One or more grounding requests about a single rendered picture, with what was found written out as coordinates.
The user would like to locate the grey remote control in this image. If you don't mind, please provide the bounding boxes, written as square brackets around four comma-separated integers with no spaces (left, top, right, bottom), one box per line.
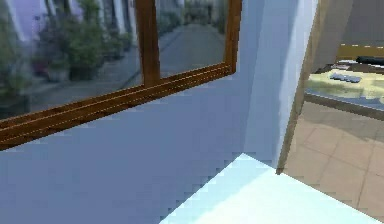
[329,72,363,84]

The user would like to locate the black cylinder pillow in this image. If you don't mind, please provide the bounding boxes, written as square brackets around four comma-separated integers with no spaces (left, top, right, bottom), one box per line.
[355,55,384,66]

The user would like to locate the brown wooden framed window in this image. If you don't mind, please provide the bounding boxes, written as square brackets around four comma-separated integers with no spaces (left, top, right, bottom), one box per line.
[0,0,243,151]

